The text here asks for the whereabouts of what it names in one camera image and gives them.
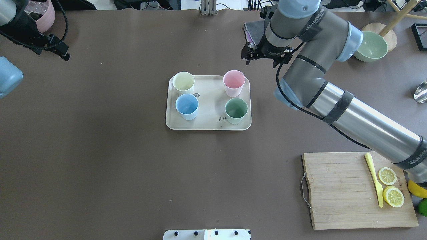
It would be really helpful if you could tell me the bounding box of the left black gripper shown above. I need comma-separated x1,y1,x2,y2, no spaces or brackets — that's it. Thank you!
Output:
0,0,70,61

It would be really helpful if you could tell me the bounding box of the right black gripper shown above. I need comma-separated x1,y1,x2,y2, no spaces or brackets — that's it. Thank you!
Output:
242,5,293,68

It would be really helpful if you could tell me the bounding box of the pink plastic cup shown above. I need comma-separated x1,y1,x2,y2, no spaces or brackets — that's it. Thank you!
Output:
223,70,245,97

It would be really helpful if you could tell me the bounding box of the green plastic cup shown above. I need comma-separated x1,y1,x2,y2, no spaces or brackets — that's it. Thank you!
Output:
225,98,248,124

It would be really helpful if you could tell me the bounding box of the cream plastic cup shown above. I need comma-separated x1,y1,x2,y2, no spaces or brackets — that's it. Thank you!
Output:
172,72,195,96

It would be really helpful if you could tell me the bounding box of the light blue plastic cup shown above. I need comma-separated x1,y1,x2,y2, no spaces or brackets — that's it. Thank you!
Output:
175,94,199,121

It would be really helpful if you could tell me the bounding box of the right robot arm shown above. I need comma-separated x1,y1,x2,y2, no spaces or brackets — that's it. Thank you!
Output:
242,0,427,187

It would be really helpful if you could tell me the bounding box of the purple cloth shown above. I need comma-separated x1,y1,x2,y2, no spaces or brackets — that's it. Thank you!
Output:
243,28,254,45

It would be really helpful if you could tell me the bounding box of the grey folded cloth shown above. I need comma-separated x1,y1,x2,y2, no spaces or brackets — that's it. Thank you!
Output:
244,20,265,45

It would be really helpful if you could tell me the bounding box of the pink bowl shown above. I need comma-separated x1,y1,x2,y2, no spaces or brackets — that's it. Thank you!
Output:
24,0,55,33

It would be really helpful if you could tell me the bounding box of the green bowl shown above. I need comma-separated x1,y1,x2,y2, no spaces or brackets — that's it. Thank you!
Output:
353,31,388,62

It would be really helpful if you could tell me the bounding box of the wooden stand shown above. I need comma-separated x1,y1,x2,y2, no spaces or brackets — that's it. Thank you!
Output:
362,0,426,53

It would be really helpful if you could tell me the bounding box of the wooden cutting board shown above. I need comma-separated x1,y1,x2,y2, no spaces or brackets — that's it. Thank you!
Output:
302,152,418,230

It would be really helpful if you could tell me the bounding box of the metal scoop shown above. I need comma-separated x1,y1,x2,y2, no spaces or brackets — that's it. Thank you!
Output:
413,79,427,104

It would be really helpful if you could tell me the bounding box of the upper lemon slice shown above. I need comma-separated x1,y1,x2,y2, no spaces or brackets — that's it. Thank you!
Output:
378,167,397,186

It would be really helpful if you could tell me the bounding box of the lemon slice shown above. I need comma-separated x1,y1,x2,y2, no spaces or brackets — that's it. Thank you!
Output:
378,167,397,186
383,186,405,208

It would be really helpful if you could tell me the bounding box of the yellow plastic knife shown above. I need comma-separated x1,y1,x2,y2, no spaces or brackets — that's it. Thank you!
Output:
365,152,384,208

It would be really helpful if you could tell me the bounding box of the lower lemon slice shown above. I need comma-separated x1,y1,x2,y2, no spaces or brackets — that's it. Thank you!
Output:
383,186,405,208

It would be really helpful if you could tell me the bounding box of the upper whole yellow lemon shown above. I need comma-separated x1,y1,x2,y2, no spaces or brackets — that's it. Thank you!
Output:
407,180,427,199

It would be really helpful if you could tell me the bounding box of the green lime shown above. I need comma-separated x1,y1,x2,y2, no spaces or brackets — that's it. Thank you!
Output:
417,198,427,217

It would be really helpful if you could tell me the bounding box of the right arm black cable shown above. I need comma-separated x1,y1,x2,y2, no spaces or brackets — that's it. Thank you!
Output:
276,40,381,150

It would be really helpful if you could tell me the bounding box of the metal camera post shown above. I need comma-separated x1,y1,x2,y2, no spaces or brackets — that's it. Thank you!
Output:
200,0,217,16

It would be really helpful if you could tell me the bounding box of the black frame object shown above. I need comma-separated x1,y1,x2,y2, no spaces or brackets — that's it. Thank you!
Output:
411,23,427,51

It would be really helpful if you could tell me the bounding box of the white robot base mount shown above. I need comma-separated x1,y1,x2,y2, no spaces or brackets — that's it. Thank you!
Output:
163,228,251,240

